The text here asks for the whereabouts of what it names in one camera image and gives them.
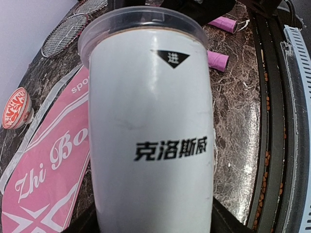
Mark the right red badminton racket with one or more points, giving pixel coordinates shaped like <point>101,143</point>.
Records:
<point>89,7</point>

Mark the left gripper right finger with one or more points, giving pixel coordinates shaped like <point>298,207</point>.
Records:
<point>222,221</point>

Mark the red white patterned bowl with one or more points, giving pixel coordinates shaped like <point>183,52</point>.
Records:
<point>18,110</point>

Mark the white cable tray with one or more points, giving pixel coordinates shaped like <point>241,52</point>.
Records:
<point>298,66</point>

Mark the clear plastic tube lid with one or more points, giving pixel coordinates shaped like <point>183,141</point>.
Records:
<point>136,18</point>

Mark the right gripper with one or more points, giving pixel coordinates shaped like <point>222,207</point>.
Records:
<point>206,11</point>

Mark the pink racket bag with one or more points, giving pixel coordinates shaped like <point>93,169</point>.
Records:
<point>42,191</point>

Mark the left red badminton racket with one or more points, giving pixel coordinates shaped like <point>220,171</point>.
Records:
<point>63,35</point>

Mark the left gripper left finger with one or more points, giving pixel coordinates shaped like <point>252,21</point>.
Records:
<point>85,223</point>

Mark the white shuttlecock tube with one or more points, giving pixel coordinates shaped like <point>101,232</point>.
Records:
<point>151,133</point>

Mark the red badminton racket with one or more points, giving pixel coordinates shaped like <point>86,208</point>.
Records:
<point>89,7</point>
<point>63,35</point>

